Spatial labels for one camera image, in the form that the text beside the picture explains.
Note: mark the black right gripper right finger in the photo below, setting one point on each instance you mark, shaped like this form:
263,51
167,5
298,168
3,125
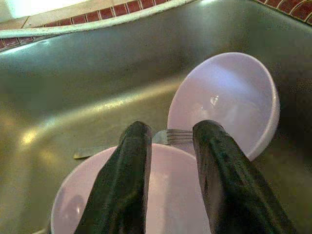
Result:
231,190

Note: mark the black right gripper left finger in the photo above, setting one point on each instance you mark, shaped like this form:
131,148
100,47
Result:
122,185

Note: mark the light purple plastic bowl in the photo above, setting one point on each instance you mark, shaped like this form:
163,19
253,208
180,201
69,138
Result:
226,92
170,190

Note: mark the metal fork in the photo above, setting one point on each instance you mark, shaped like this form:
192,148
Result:
170,136

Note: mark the stainless steel sink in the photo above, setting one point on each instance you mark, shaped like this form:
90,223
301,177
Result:
73,85

